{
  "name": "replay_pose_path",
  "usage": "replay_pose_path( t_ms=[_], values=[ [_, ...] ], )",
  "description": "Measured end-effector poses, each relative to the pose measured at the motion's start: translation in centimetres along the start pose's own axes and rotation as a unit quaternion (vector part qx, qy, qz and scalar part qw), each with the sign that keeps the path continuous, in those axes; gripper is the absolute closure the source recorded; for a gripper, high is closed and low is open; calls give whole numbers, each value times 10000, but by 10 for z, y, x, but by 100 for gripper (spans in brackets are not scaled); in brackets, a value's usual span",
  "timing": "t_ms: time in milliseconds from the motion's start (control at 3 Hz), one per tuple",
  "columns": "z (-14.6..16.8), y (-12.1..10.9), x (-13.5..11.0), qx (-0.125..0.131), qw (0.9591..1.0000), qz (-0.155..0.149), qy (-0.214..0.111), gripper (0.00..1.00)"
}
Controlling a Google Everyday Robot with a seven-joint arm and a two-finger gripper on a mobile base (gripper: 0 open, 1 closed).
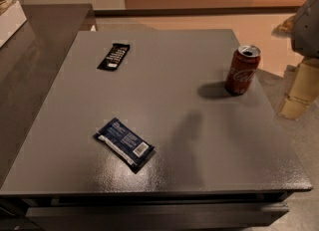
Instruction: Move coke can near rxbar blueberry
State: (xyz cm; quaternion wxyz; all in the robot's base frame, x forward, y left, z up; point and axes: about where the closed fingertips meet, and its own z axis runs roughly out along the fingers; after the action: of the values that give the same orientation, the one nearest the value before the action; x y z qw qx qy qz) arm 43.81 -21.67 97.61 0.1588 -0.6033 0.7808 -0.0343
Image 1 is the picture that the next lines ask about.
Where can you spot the white box on counter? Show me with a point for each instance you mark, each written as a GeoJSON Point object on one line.
{"type": "Point", "coordinates": [11, 21]}

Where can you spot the grey drawer front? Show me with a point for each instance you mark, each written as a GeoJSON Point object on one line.
{"type": "Point", "coordinates": [157, 217]}

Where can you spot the red coke can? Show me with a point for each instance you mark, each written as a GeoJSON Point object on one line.
{"type": "Point", "coordinates": [244, 63]}

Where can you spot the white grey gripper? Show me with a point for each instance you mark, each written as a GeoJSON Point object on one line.
{"type": "Point", "coordinates": [307, 31]}

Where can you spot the black snack bar wrapper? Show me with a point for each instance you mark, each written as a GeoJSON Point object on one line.
{"type": "Point", "coordinates": [114, 57]}

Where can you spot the blue rxbar blueberry wrapper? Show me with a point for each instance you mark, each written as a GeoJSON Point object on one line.
{"type": "Point", "coordinates": [125, 143]}

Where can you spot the dark side counter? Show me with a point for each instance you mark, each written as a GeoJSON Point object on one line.
{"type": "Point", "coordinates": [29, 64]}

